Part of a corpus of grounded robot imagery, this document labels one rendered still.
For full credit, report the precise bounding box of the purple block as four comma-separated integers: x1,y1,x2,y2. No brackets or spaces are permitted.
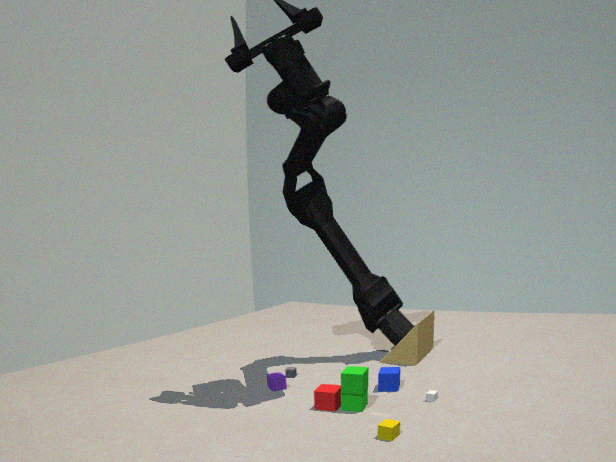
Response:
267,372,287,392

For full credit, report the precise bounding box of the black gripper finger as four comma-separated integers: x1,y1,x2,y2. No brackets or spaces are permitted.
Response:
230,16,249,53
274,0,307,24

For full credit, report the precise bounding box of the green block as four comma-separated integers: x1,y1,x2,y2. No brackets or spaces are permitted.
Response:
340,366,369,394
340,387,368,412

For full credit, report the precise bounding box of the red block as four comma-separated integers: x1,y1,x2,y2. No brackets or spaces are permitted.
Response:
314,384,341,411

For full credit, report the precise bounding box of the blue block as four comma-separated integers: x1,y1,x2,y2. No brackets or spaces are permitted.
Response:
378,367,401,392

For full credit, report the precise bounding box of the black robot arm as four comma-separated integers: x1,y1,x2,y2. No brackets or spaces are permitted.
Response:
266,63,414,347

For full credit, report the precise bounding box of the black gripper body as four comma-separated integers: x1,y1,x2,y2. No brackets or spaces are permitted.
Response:
224,7,323,78

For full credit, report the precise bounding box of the small white block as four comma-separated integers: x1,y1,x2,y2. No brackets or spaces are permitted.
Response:
426,390,438,402

